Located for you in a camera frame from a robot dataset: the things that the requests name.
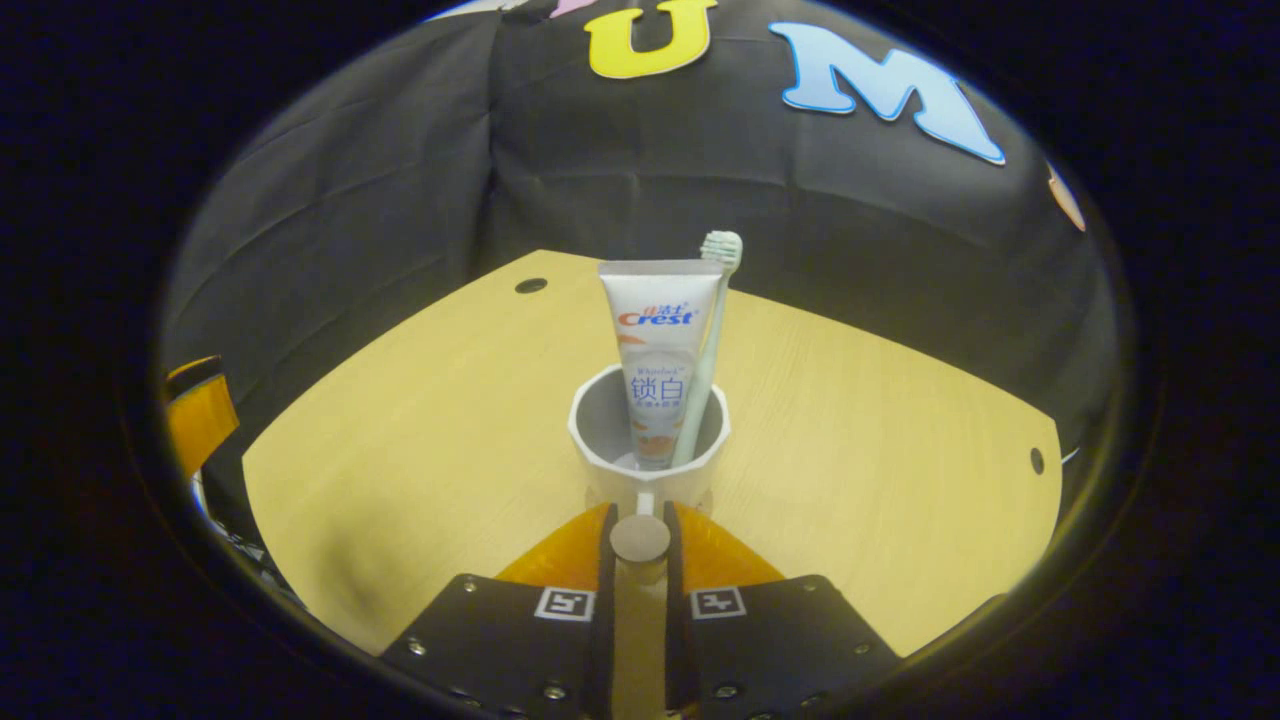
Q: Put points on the round black desk grommet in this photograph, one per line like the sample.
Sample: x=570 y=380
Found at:
x=1037 y=461
x=530 y=285

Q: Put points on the white toothpaste tube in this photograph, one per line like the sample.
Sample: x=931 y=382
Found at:
x=655 y=330

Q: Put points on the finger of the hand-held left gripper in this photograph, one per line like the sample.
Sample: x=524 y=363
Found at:
x=200 y=420

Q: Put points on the pale green toothbrush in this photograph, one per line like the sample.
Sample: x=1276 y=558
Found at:
x=721 y=250

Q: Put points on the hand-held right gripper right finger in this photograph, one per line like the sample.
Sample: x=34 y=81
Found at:
x=676 y=620

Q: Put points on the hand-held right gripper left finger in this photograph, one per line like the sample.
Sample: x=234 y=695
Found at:
x=604 y=620

